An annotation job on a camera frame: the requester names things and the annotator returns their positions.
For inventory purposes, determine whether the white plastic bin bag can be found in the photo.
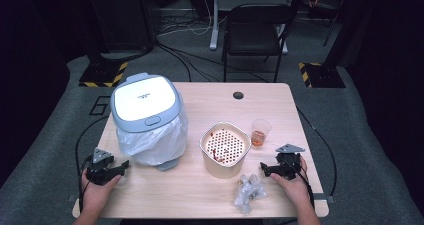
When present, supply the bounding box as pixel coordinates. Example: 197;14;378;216
115;114;189;167

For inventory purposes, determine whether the white floor cable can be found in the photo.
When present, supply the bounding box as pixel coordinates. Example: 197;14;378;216
156;0;214;38

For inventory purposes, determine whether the person's right hand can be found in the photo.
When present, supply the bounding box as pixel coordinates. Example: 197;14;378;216
269;156;313;208

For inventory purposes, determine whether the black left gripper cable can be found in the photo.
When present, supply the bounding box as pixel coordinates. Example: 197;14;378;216
75;115;110;214

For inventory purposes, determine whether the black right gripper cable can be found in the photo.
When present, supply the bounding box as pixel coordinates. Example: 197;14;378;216
283;108;338;210

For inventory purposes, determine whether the clear plastic wrap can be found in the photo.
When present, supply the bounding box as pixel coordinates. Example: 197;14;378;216
233;173;268;215

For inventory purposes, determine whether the beige container with perforated strainer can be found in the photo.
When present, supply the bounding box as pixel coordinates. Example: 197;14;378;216
199;121;252;180

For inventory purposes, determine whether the white and blue pedal bin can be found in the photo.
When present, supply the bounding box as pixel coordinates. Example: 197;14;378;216
109;72;189;172

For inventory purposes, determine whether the clear plastic cup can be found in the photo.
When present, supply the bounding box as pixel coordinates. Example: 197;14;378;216
250;118;273;148

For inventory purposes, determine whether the black floor cable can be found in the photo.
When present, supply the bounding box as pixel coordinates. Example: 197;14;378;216
154;42;268;83

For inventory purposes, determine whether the black folding chair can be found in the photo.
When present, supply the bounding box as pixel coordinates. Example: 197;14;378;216
221;3;296;83

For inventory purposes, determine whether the person's left hand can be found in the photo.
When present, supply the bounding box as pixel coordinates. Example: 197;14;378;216
80;169;123;213

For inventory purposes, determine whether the black base plate striped edge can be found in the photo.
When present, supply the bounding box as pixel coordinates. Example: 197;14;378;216
298;62;347;89
78;61;129;88

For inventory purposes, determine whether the white desk frame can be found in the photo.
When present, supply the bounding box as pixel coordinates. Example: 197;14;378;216
209;0;296;55

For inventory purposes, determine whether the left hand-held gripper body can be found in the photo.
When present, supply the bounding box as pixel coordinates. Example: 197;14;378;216
85;147;124;186

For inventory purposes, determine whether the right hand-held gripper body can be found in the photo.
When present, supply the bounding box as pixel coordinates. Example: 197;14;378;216
275;143;306;181

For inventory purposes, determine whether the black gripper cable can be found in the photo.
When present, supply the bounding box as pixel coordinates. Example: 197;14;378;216
283;108;338;210
75;115;110;214

